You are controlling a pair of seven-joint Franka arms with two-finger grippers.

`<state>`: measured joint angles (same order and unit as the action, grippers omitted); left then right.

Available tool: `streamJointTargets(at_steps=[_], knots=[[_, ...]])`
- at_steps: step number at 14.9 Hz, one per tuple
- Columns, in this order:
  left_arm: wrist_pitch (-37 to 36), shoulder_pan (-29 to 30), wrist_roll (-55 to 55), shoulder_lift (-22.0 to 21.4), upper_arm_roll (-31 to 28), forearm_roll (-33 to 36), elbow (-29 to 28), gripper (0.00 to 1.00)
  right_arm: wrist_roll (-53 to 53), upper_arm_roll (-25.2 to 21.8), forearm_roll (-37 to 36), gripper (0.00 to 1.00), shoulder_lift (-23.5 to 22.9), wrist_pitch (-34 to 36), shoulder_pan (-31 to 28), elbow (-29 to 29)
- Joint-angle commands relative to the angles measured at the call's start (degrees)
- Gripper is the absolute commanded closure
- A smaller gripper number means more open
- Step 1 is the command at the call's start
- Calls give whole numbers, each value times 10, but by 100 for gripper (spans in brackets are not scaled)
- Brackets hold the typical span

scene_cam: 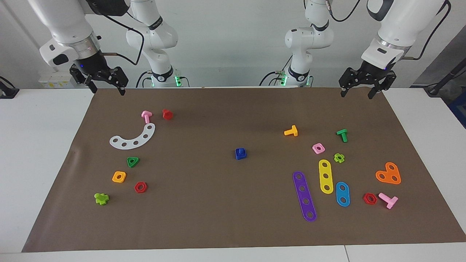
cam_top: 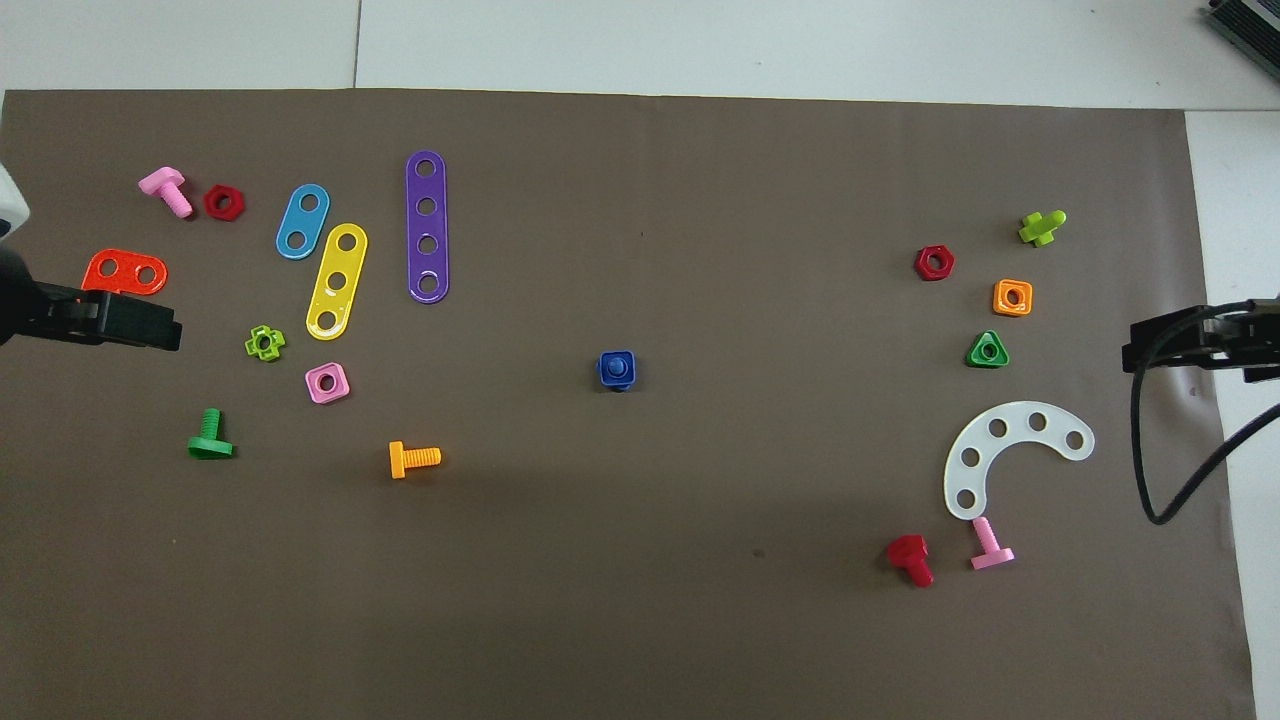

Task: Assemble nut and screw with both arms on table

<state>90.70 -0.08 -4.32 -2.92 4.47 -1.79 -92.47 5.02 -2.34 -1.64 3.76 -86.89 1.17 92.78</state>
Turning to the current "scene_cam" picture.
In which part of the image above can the white curved perforated plate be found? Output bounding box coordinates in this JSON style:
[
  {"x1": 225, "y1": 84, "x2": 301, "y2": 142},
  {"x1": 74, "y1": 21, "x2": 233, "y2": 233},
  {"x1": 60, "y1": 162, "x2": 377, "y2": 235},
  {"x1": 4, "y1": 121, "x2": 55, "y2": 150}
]
[{"x1": 109, "y1": 123, "x2": 156, "y2": 150}]

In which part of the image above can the black pole stand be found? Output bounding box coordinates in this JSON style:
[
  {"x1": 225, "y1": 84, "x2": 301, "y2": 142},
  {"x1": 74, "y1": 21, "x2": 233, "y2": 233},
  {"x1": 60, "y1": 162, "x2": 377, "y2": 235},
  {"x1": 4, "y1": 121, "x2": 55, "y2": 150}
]
[{"x1": 425, "y1": 60, "x2": 466, "y2": 97}]

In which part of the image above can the yellow three-hole plate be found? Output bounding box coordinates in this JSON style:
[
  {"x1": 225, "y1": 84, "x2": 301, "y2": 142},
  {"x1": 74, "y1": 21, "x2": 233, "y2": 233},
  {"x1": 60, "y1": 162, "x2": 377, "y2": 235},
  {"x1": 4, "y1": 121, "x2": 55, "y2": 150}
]
[{"x1": 319, "y1": 159, "x2": 334, "y2": 194}]

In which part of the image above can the orange heart-shaped plate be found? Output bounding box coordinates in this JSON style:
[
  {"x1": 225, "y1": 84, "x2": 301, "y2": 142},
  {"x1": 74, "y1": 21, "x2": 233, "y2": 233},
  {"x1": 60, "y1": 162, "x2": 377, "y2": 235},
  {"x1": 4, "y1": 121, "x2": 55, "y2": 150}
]
[{"x1": 375, "y1": 162, "x2": 402, "y2": 185}]

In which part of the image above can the black clamp device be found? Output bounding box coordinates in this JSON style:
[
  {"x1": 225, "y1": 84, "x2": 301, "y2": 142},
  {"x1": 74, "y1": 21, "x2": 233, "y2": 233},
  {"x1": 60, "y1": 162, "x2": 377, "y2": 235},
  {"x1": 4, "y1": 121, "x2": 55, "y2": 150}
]
[{"x1": 0, "y1": 76, "x2": 19, "y2": 99}]

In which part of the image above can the blue box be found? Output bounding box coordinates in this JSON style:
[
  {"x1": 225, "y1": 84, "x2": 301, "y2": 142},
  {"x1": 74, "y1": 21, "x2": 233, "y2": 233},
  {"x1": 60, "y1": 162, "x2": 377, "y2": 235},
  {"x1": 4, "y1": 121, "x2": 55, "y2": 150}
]
[{"x1": 449, "y1": 91, "x2": 466, "y2": 128}]

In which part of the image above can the blue two-hole plate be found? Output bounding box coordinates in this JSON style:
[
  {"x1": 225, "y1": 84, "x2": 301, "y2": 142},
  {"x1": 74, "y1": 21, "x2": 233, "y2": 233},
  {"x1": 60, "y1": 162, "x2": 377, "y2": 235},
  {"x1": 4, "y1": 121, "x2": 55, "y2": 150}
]
[{"x1": 335, "y1": 182, "x2": 351, "y2": 207}]

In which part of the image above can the purple four-hole plate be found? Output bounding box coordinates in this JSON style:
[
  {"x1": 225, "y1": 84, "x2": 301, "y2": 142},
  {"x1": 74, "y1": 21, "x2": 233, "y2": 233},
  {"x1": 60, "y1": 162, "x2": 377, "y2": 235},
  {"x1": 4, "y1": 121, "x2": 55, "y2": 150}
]
[{"x1": 292, "y1": 171, "x2": 317, "y2": 222}]

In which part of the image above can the brown table mat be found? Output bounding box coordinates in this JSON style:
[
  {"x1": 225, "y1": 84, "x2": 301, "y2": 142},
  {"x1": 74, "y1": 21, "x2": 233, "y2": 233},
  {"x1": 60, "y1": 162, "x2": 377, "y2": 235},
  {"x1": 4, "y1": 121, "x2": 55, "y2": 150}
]
[{"x1": 21, "y1": 87, "x2": 466, "y2": 253}]

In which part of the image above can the black base cable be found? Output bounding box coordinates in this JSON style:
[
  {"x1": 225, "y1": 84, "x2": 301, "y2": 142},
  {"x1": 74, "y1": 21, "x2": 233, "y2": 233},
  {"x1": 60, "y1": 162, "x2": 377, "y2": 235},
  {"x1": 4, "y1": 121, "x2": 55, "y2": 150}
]
[
  {"x1": 259, "y1": 69, "x2": 288, "y2": 87},
  {"x1": 135, "y1": 69, "x2": 153, "y2": 88}
]

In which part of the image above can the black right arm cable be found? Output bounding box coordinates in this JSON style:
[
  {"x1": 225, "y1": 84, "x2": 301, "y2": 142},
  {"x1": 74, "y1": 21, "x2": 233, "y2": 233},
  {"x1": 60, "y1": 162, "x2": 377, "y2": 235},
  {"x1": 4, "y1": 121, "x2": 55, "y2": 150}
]
[{"x1": 100, "y1": 13, "x2": 145, "y2": 66}]

